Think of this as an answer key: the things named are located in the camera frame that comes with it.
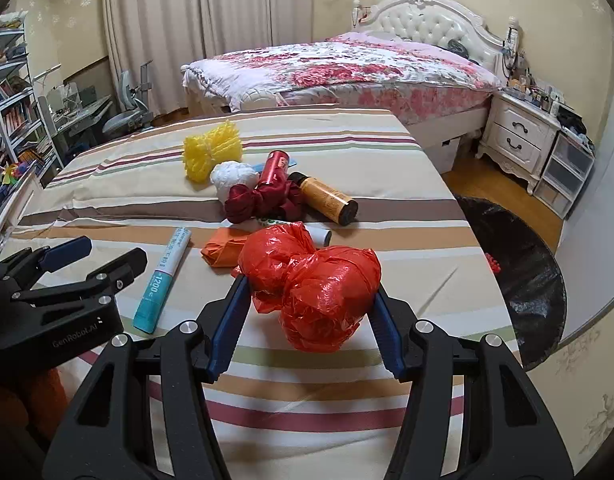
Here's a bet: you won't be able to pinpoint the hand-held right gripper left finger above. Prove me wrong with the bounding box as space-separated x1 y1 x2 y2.
42 274 253 480

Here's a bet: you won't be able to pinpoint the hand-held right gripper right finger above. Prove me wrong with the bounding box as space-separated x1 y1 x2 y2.
369 282 575 480

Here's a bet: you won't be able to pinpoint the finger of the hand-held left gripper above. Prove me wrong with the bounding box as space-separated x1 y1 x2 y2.
0 237 94 291
12 247 148 311

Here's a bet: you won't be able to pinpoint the teal white tube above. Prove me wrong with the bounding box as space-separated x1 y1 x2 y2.
133 226 194 333

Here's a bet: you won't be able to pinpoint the orange bag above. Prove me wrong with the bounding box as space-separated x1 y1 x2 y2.
201 227 253 268

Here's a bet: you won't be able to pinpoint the red plastic bag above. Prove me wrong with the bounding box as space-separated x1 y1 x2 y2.
237 222 383 353

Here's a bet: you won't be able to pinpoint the dark red bag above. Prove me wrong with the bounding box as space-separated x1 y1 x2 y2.
223 180 308 225

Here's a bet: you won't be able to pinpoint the white tissue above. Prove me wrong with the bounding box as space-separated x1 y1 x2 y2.
209 160 260 206

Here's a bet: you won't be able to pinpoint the yellow foam fruit net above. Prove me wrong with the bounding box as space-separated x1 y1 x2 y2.
182 120 244 183

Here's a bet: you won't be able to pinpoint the black lined trash bin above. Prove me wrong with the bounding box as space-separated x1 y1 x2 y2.
452 195 568 373

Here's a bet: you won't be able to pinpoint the striped cloth-covered table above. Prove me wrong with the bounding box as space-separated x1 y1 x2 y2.
0 109 525 480

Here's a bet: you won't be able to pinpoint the grey study desk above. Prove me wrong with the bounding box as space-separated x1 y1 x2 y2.
47 82 112 156

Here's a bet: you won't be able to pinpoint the grey desk chair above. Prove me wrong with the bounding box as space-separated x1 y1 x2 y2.
102 60 155 138

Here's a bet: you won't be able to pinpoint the orange bottle with black cap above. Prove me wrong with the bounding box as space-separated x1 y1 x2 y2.
288 171 359 226

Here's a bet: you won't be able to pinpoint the white bookshelf with books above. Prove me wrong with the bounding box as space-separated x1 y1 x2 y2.
0 10 62 181

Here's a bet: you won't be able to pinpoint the red bottle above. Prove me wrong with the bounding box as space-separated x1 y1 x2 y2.
257 150 290 191

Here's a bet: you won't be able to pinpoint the white storage box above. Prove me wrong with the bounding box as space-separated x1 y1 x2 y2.
422 135 460 173

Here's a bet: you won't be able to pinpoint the white wardrobe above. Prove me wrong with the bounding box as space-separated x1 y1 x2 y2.
554 10 614 356

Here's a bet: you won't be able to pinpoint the white nightstand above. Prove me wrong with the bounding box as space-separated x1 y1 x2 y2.
476 91 562 196

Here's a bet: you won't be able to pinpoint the clear plastic drawer unit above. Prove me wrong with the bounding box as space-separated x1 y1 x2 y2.
532 130 595 220

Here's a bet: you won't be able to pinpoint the beige curtains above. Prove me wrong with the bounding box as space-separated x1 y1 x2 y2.
102 0 313 121

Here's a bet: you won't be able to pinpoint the floral quilt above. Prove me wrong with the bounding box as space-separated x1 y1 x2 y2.
182 31 503 126

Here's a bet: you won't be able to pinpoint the dark clothes pile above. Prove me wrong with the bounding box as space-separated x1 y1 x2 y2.
557 105 588 136

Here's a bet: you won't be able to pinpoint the cluster of small bottles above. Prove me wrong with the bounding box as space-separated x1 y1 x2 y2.
502 67 563 113

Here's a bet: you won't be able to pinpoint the white bed with tufted headboard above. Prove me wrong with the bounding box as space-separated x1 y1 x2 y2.
181 0 508 148

